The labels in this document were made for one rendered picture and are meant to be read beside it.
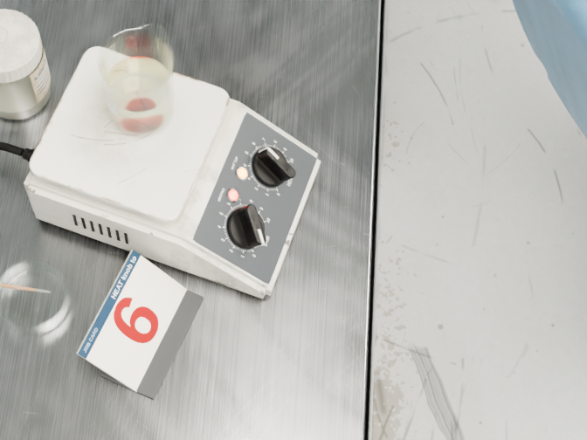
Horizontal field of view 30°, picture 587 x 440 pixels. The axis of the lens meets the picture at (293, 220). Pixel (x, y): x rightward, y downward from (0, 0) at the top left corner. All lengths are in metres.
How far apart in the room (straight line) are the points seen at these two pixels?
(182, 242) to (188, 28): 0.24
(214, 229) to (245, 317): 0.08
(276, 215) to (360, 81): 0.17
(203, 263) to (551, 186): 0.31
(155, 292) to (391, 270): 0.19
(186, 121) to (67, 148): 0.09
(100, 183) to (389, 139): 0.26
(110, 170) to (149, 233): 0.05
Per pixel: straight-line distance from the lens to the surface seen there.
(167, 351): 0.85
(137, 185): 0.81
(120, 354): 0.84
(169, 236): 0.82
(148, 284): 0.85
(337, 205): 0.91
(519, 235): 0.93
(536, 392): 0.89
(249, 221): 0.82
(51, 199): 0.84
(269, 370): 0.85
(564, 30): 0.38
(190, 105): 0.84
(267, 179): 0.85
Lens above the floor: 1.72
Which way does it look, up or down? 66 degrees down
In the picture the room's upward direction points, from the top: 11 degrees clockwise
